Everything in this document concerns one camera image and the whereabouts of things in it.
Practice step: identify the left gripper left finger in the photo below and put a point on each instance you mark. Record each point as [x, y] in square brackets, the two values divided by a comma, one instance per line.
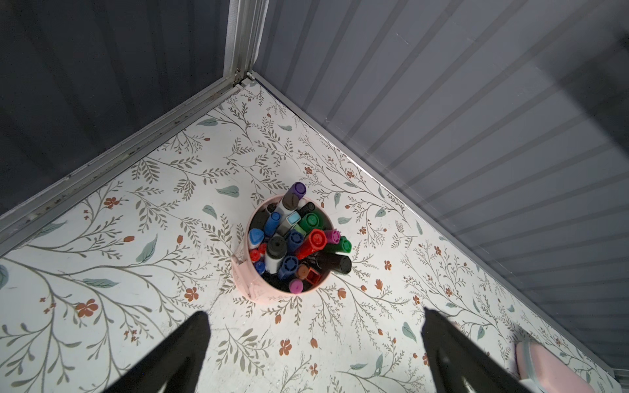
[175, 364]

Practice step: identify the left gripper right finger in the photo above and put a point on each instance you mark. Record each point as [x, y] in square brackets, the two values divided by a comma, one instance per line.
[456, 363]

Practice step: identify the pink pen cup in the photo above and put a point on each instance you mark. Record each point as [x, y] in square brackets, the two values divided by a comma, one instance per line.
[290, 248]

